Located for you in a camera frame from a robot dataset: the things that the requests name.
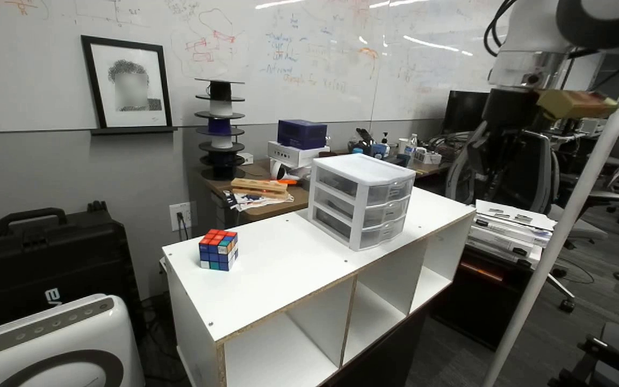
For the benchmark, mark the tan wrist camera box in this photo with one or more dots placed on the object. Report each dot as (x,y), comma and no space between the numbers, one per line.
(578,103)

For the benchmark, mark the stack of black spools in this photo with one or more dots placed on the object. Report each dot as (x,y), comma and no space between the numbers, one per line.
(219,142)

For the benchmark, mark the open magazine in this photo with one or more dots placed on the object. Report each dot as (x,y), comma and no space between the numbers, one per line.
(259,199)

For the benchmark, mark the purple box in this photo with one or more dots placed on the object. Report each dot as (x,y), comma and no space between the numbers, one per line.
(301,133)

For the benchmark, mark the black computer monitor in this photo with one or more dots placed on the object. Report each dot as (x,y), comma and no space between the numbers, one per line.
(465,113)

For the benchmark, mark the black mesh office chair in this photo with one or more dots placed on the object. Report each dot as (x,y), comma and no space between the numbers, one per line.
(524,179)

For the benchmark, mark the rubiks cube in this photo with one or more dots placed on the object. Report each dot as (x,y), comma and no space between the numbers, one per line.
(218,250)

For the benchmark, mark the wooden block brush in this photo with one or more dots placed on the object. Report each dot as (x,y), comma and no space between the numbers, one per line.
(259,186)

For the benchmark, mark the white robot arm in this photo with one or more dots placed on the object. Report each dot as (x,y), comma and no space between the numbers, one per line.
(532,35)

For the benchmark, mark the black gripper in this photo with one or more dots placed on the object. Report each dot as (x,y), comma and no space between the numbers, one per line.
(511,109)

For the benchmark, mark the scribbled whiteboard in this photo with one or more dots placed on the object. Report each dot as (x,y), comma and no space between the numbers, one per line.
(322,57)

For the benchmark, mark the stack of white papers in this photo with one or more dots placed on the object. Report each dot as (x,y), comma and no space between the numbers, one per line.
(514,223)

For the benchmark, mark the wooden desk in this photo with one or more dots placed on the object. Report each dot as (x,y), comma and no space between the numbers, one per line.
(279,206)

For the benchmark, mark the white cardboard box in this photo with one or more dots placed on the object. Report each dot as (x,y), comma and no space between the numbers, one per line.
(290,152)

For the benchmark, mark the dark cabinet with orange strip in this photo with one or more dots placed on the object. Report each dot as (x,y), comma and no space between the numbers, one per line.
(481,302)

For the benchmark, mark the white pvc pipe stand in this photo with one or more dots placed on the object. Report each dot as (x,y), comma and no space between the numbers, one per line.
(574,215)

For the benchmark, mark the black hard case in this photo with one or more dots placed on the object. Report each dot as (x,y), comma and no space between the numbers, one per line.
(44,264)

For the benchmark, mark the black framed portrait picture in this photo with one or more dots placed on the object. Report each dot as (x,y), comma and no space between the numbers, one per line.
(129,87)

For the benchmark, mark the white wall outlet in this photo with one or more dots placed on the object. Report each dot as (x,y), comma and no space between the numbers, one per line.
(181,213)

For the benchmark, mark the white cubby shelf table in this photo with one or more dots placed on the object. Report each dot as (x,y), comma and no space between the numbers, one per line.
(288,264)

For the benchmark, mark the clear plastic drawer with clutter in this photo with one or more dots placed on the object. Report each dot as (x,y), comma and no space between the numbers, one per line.
(387,189)

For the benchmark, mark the white three-drawer organizer frame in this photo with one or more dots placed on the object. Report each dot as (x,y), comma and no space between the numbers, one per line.
(359,166)

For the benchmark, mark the white rounded appliance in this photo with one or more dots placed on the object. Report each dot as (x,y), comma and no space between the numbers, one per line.
(44,345)

